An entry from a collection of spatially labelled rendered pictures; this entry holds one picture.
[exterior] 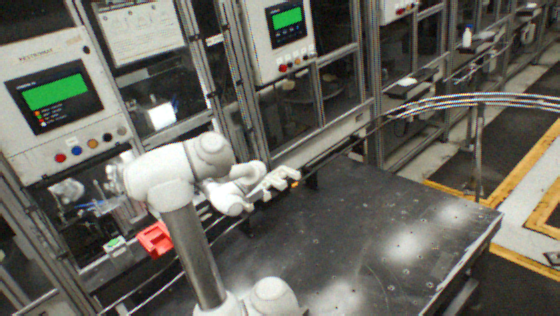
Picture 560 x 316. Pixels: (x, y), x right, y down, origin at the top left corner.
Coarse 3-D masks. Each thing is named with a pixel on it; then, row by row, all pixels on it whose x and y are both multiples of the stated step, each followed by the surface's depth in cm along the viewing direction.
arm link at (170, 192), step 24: (144, 168) 101; (168, 168) 101; (144, 192) 102; (168, 192) 103; (192, 192) 109; (168, 216) 107; (192, 216) 110; (192, 240) 110; (192, 264) 112; (192, 288) 116; (216, 288) 117; (216, 312) 117; (240, 312) 122
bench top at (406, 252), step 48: (336, 192) 208; (384, 192) 200; (432, 192) 193; (240, 240) 188; (288, 240) 181; (336, 240) 175; (384, 240) 170; (432, 240) 164; (480, 240) 159; (144, 288) 171; (240, 288) 161; (336, 288) 152; (384, 288) 147; (432, 288) 143
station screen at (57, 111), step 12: (60, 72) 125; (72, 72) 127; (24, 84) 119; (36, 84) 122; (72, 96) 130; (84, 96) 132; (36, 108) 124; (48, 108) 126; (60, 108) 128; (72, 108) 131; (84, 108) 133; (36, 120) 125; (48, 120) 127; (60, 120) 129
